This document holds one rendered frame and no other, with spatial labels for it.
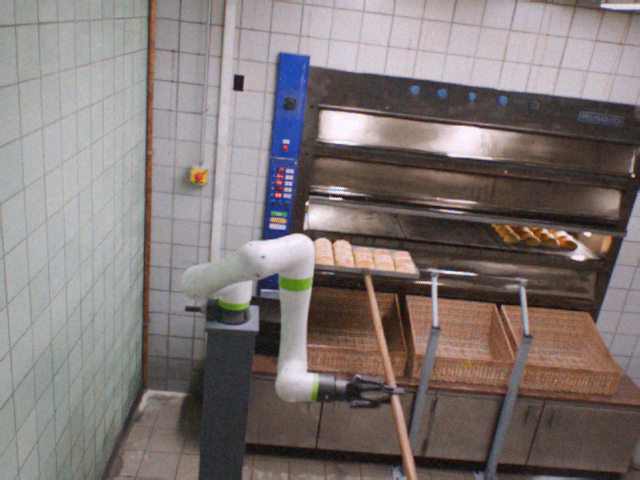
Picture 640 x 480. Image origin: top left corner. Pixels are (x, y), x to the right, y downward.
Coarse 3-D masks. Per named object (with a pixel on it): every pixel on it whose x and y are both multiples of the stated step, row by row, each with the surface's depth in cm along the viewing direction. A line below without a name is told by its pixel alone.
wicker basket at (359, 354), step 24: (312, 288) 358; (336, 288) 359; (336, 312) 361; (360, 312) 362; (312, 336) 356; (336, 336) 359; (360, 336) 363; (384, 336) 365; (312, 360) 332; (336, 360) 323; (360, 360) 338
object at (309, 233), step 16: (336, 240) 352; (352, 240) 352; (368, 240) 353; (384, 240) 353; (400, 240) 354; (416, 240) 358; (496, 256) 358; (512, 256) 359; (528, 256) 359; (544, 256) 359; (560, 256) 362; (576, 256) 365
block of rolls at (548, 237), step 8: (504, 232) 381; (512, 232) 381; (520, 232) 387; (528, 232) 381; (536, 232) 390; (544, 232) 388; (552, 232) 393; (560, 232) 391; (504, 240) 374; (512, 240) 372; (528, 240) 372; (536, 240) 372; (544, 240) 379; (552, 240) 373; (560, 240) 383; (568, 240) 376; (576, 248) 376
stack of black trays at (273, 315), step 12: (252, 300) 348; (264, 300) 350; (276, 300) 350; (264, 312) 337; (276, 312) 338; (264, 324) 326; (276, 324) 326; (264, 336) 328; (276, 336) 328; (264, 348) 331; (276, 348) 331
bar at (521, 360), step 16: (432, 272) 319; (448, 272) 320; (464, 272) 322; (432, 288) 318; (432, 304) 315; (432, 336) 308; (528, 336) 310; (432, 352) 311; (512, 384) 319; (416, 400) 324; (512, 400) 323; (416, 416) 325; (416, 432) 329; (496, 432) 333; (496, 448) 334; (496, 464) 338
